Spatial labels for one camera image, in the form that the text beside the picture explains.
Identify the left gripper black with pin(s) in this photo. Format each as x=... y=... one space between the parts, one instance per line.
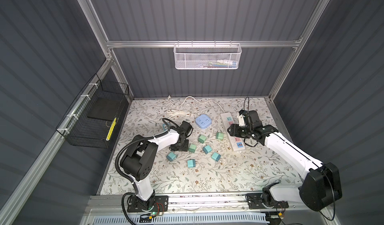
x=185 y=147

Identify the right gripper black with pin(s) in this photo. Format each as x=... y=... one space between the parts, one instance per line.
x=233 y=130

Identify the blue square socket cube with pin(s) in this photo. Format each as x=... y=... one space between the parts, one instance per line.
x=203 y=121

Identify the white long power strip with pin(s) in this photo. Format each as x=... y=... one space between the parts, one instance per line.
x=236 y=143

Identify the teal plug cube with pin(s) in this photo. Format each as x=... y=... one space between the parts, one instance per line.
x=171 y=156
x=207 y=149
x=215 y=156
x=191 y=163

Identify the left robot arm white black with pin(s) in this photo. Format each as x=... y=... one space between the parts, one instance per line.
x=136 y=159

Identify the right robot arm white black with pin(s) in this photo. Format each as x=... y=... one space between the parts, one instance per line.
x=321 y=184

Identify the green plug cube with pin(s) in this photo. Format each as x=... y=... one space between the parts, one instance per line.
x=192 y=148
x=219 y=136
x=202 y=139

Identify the floral patterned table mat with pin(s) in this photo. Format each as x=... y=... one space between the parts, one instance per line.
x=249 y=170

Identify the pens in white basket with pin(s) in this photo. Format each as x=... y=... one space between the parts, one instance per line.
x=226 y=64

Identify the yellow marker pen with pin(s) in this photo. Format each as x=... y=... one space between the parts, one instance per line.
x=111 y=129

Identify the black flat pad in basket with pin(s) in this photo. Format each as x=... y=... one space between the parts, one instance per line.
x=105 y=109

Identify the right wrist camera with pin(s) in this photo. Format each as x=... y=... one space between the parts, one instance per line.
x=243 y=118

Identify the white wire mesh basket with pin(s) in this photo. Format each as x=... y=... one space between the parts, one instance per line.
x=187 y=56

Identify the black wire mesh basket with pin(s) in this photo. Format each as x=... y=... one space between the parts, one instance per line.
x=79 y=130

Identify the white ventilated cable tray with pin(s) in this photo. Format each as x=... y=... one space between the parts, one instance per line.
x=241 y=218

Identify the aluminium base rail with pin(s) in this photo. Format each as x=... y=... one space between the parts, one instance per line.
x=190 y=202

